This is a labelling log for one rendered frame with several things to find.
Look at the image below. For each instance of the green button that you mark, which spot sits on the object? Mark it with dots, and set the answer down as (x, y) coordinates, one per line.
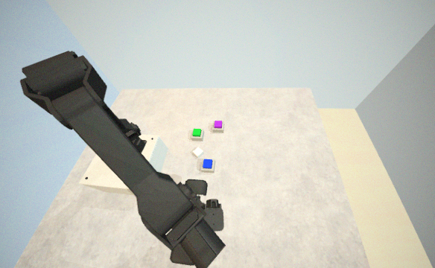
(197, 135)

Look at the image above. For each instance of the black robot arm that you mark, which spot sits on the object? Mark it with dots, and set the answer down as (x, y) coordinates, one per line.
(69, 88)

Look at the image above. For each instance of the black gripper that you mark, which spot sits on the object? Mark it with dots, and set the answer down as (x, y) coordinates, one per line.
(178, 254)

